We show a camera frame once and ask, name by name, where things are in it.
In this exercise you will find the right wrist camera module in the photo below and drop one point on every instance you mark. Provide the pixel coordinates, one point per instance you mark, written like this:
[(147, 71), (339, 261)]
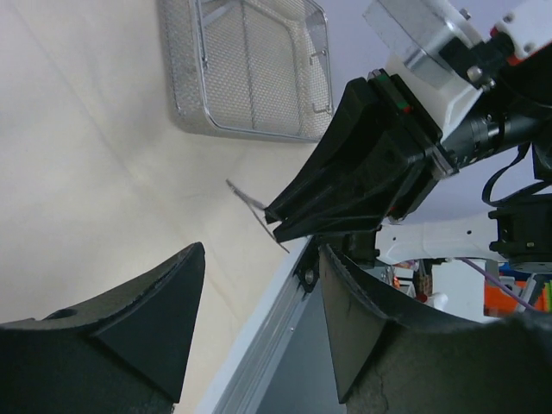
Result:
[(444, 60)]

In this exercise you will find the wire mesh instrument tray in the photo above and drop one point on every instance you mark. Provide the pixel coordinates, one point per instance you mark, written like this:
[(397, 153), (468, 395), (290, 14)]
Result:
[(255, 70)]

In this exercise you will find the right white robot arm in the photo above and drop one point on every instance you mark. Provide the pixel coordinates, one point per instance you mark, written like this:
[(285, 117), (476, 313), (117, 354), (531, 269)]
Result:
[(497, 207)]

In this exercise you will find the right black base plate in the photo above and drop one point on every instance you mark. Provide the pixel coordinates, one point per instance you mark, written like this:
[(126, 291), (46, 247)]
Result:
[(307, 269)]

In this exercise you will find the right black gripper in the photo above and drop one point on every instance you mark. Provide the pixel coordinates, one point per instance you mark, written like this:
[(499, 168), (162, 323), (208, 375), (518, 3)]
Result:
[(334, 194)]

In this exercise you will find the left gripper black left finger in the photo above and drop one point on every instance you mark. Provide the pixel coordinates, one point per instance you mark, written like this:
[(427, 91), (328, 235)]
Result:
[(123, 351)]

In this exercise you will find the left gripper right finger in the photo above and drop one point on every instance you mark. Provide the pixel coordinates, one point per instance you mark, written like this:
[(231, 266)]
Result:
[(393, 354)]

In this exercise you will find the beige surgical wrap cloth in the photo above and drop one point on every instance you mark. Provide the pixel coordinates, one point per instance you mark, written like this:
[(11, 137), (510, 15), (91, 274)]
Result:
[(100, 185)]

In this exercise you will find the steel tweezers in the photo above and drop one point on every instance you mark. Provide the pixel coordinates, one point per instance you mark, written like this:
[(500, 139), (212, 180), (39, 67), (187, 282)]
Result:
[(255, 207)]

